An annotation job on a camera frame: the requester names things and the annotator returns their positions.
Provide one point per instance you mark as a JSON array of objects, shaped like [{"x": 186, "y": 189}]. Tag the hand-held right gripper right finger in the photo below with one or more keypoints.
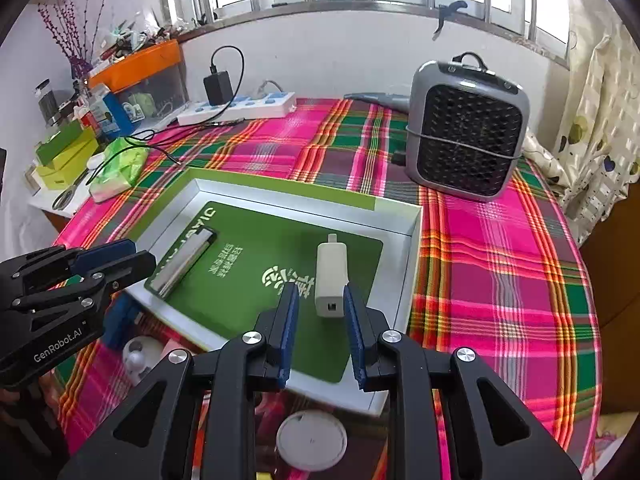
[{"x": 355, "y": 340}]

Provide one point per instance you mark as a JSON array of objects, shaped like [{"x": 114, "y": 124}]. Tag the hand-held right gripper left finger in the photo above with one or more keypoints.
[{"x": 287, "y": 330}]

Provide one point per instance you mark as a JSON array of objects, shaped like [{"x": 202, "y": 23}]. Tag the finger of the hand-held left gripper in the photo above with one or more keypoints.
[
  {"x": 107, "y": 254},
  {"x": 125, "y": 270}
]

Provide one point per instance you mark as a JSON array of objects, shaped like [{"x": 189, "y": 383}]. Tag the blue rectangular device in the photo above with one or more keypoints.
[{"x": 122, "y": 320}]

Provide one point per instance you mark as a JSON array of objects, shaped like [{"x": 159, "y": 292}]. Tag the silver rectangular metal case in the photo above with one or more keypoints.
[{"x": 182, "y": 262}]

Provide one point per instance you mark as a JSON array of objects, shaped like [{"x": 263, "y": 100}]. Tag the green white cardboard box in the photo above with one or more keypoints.
[{"x": 240, "y": 280}]

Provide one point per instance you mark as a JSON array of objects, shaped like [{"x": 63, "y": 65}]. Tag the white charger adapter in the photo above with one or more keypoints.
[{"x": 330, "y": 275}]

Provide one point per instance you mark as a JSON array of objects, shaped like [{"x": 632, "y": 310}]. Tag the white round mini fan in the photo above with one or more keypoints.
[{"x": 137, "y": 355}]

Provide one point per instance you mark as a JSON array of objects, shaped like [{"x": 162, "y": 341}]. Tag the white green round holder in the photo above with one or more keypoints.
[{"x": 312, "y": 440}]

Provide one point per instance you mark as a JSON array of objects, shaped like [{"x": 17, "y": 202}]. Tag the grey scissors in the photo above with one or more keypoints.
[{"x": 67, "y": 195}]

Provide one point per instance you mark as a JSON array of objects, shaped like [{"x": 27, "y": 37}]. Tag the green tissue pack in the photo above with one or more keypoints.
[{"x": 117, "y": 167}]

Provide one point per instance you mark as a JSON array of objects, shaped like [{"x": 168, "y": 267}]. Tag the white small oval device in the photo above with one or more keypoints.
[{"x": 95, "y": 161}]

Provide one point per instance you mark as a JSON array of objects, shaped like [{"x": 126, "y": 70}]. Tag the lime green cardboard box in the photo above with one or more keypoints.
[{"x": 65, "y": 167}]

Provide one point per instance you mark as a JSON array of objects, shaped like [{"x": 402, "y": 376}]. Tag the dark green cardboard box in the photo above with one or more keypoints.
[{"x": 60, "y": 140}]

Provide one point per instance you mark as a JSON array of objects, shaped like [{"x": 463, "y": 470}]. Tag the pink green plaid tablecloth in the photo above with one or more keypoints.
[{"x": 475, "y": 270}]

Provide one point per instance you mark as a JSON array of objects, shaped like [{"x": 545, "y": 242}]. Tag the blue white carton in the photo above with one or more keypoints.
[{"x": 112, "y": 112}]

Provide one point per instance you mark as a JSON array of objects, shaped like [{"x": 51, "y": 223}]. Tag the dark glass jar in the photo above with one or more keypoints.
[{"x": 48, "y": 102}]

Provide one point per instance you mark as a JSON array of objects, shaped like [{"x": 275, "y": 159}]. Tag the clear bin orange lid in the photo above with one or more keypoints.
[{"x": 145, "y": 67}]

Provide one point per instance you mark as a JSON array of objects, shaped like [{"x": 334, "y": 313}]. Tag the black charger adapter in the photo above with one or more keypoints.
[{"x": 218, "y": 87}]

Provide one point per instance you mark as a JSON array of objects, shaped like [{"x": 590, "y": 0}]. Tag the white blue power strip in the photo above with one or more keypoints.
[{"x": 245, "y": 106}]

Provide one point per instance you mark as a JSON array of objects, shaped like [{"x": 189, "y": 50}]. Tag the pile of assorted small items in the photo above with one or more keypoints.
[{"x": 130, "y": 40}]

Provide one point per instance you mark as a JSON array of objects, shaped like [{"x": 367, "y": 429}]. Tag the purple dried flowers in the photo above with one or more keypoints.
[{"x": 67, "y": 35}]

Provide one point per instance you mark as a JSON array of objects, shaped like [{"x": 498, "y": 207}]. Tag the white plug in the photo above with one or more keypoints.
[{"x": 265, "y": 89}]

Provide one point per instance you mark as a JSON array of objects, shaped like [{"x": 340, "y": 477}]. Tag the grey portable heater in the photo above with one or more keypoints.
[{"x": 465, "y": 135}]

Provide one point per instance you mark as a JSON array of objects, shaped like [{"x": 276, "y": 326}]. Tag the wooden wardrobe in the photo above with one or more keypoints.
[{"x": 617, "y": 320}]

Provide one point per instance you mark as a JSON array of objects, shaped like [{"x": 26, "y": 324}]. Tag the metal window grille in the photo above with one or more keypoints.
[{"x": 350, "y": 7}]

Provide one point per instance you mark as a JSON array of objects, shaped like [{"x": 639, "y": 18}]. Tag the cream patterned curtain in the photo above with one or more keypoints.
[{"x": 600, "y": 110}]

